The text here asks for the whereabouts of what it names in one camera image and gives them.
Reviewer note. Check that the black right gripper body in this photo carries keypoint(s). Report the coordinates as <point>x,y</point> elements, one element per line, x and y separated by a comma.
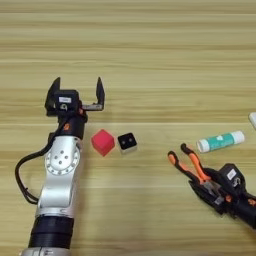
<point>240,206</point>

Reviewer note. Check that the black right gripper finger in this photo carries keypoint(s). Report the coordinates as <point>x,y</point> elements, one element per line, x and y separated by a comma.
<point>205,194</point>
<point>213,174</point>

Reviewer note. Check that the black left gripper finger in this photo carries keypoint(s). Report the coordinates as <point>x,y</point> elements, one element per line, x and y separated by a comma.
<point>100,93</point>
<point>49,100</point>

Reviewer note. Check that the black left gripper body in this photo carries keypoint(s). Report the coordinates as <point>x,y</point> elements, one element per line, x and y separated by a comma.
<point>71,128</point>

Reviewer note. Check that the orange black needle-nose pliers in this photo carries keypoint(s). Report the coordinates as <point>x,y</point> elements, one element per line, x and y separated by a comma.
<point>195,162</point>

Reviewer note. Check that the red cube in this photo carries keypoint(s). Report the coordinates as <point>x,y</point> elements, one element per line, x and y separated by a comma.
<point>102,142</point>

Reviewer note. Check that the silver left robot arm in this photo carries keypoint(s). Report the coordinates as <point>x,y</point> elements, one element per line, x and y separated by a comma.
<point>60,180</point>

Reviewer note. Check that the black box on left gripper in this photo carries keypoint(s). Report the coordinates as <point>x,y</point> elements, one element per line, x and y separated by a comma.
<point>66,100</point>

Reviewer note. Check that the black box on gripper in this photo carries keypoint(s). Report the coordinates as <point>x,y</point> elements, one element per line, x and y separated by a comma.
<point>66,100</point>
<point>231,176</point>

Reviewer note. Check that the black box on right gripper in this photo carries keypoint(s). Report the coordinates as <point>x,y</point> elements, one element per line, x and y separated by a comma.
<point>231,176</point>

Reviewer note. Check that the teal white glue stick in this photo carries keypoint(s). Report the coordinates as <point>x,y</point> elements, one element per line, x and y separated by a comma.
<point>220,141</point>

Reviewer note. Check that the small black white cube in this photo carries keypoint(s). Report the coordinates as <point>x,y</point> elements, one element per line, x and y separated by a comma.
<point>127,142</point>

